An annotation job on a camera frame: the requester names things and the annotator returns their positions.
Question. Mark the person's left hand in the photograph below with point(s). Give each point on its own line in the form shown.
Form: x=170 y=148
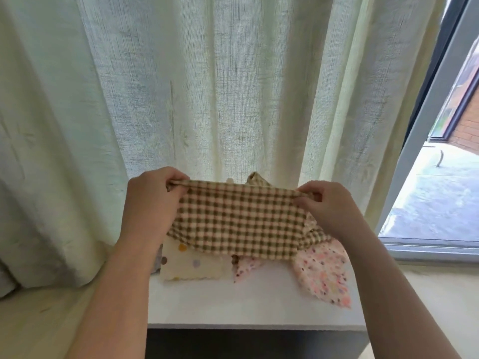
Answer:
x=150 y=205

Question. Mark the white sliding door frame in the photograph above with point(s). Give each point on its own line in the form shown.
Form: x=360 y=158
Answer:
x=423 y=123

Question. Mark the white table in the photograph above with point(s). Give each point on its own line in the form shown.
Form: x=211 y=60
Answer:
x=254 y=303

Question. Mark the cream polka dot cloths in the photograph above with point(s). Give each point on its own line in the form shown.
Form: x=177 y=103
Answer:
x=191 y=267

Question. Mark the person's right hand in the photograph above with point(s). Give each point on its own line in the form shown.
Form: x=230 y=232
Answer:
x=337 y=213

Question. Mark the pink floral cloths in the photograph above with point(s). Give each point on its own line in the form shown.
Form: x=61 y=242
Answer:
x=325 y=273

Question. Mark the person's right forearm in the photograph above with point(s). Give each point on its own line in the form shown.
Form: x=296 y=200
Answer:
x=397 y=303

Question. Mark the white linen curtain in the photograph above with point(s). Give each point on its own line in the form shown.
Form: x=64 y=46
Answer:
x=224 y=78

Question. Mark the person's left forearm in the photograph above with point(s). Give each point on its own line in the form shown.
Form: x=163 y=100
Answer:
x=112 y=303

